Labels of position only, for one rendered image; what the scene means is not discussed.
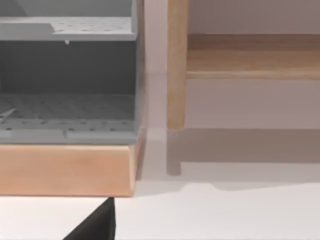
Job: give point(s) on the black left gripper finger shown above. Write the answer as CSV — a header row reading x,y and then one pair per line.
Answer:
x,y
102,222

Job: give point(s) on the pale wooden drawer front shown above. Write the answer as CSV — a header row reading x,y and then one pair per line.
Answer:
x,y
65,170

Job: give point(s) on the grey pierced drawer inside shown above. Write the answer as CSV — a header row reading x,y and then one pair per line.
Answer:
x,y
70,107

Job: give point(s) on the wooden cupboard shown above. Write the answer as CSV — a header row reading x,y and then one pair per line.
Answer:
x,y
140,75

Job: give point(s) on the wooden open shelf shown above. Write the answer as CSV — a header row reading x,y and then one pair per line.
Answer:
x,y
250,62

